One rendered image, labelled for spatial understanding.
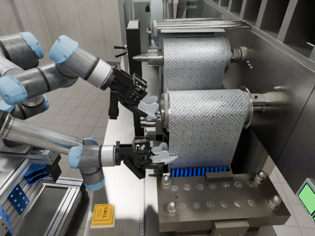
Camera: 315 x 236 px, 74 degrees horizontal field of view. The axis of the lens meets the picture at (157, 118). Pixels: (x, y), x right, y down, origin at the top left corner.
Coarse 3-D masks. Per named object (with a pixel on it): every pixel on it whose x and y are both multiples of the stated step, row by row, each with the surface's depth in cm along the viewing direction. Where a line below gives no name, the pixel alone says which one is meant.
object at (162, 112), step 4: (160, 100) 67; (160, 104) 67; (164, 104) 66; (160, 108) 67; (164, 108) 65; (160, 112) 68; (164, 112) 66; (160, 116) 69; (164, 116) 66; (160, 120) 70; (164, 120) 68
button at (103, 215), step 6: (102, 204) 77; (108, 204) 77; (96, 210) 76; (102, 210) 76; (108, 210) 76; (96, 216) 74; (102, 216) 74; (108, 216) 74; (96, 222) 72; (102, 222) 72; (108, 222) 72
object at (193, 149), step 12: (192, 132) 67; (204, 132) 67; (216, 132) 68; (228, 132) 68; (240, 132) 68; (180, 144) 70; (192, 144) 70; (204, 144) 71; (216, 144) 71; (228, 144) 71; (180, 156) 74; (192, 156) 74; (204, 156) 74; (216, 156) 75; (228, 156) 75; (168, 168) 77; (180, 168) 78; (192, 168) 78
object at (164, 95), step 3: (165, 93) 67; (243, 93) 67; (165, 96) 65; (246, 96) 66; (165, 99) 64; (246, 99) 65; (165, 102) 64; (246, 102) 65; (165, 105) 63; (165, 108) 63; (165, 111) 63; (165, 114) 64; (246, 114) 65; (165, 117) 64; (246, 117) 65; (165, 120) 64; (246, 120) 66; (165, 123) 65; (165, 126) 67
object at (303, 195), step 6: (306, 186) 51; (300, 192) 53; (306, 192) 51; (312, 192) 49; (300, 198) 53; (306, 198) 51; (312, 198) 49; (306, 204) 51; (312, 204) 49; (312, 210) 49
